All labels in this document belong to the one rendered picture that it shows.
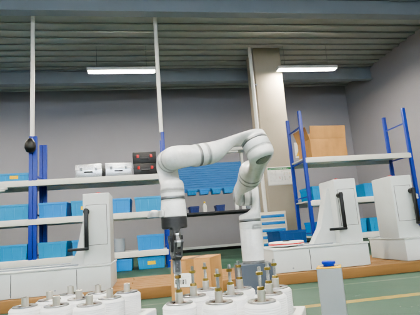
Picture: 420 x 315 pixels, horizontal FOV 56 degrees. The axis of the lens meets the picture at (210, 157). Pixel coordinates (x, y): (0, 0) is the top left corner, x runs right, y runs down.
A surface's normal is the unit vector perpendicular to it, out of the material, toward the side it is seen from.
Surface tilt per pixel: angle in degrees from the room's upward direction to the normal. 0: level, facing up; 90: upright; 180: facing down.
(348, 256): 90
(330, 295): 90
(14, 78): 90
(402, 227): 90
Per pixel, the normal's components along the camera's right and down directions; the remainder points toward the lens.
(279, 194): 0.15, -0.19
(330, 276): -0.31, -0.15
